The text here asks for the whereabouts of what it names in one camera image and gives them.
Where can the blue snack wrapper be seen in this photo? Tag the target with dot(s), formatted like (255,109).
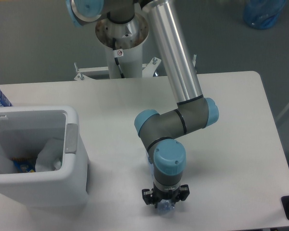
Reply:
(24,165)

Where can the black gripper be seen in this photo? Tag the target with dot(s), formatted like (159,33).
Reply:
(154,196)

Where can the clear crushed plastic bottle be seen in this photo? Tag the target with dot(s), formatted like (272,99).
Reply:
(164,206)

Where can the white open trash can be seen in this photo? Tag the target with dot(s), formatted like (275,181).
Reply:
(24,130)

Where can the blue plastic bag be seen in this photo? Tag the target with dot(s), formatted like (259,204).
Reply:
(262,14)

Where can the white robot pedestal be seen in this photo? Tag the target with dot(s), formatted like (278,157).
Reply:
(123,33)

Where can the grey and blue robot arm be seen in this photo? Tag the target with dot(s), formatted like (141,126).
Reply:
(159,133)

